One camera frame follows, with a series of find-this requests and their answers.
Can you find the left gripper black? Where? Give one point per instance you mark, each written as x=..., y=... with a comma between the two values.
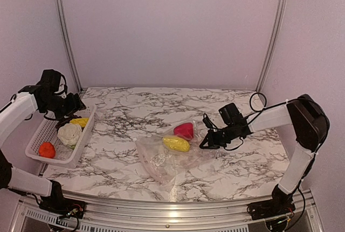
x=74, y=104

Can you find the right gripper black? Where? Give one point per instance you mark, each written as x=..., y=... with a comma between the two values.
x=213, y=143

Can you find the yellow fake lemon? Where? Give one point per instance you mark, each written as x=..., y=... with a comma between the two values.
x=80, y=121

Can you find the red fake pepper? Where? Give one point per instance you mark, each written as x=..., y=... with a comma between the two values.
x=185, y=131

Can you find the white fake cauliflower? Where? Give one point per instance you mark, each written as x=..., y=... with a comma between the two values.
x=69, y=134

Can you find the clear zip top bag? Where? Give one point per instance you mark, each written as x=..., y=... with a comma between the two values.
x=163, y=164

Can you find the orange fake tomato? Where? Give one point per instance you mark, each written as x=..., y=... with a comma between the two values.
x=47, y=150

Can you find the purple fake grape bunch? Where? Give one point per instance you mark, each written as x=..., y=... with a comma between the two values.
x=65, y=121

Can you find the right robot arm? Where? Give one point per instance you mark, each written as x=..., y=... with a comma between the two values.
x=310, y=125

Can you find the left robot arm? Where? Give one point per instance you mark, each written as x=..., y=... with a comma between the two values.
x=48, y=95

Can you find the white perforated plastic basket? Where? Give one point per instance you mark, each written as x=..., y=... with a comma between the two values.
x=66, y=155

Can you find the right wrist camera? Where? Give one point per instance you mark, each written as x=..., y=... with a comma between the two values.
x=208, y=123

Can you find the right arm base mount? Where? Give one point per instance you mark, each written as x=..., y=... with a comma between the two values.
x=269, y=208

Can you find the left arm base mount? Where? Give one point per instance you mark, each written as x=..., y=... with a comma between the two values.
x=64, y=207

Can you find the front aluminium frame rail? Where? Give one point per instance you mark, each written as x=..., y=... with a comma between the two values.
x=107, y=214

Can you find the left aluminium frame post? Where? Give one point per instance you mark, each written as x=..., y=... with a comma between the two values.
x=67, y=44

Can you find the aluminium frame post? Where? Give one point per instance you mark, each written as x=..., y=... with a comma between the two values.
x=278, y=19
x=67, y=44

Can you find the right aluminium frame post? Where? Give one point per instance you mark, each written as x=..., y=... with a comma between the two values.
x=278, y=19

